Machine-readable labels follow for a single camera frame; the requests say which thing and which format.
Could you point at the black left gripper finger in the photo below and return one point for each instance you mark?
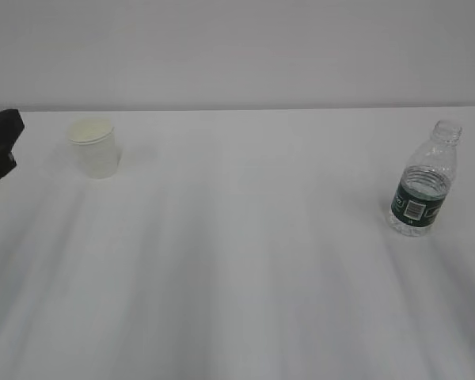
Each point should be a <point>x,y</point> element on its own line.
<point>11,127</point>

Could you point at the clear plastic water bottle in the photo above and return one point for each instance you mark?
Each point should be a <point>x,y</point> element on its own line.
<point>426,181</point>

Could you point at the white paper cup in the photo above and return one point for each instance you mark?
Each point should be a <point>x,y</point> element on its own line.
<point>94,145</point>

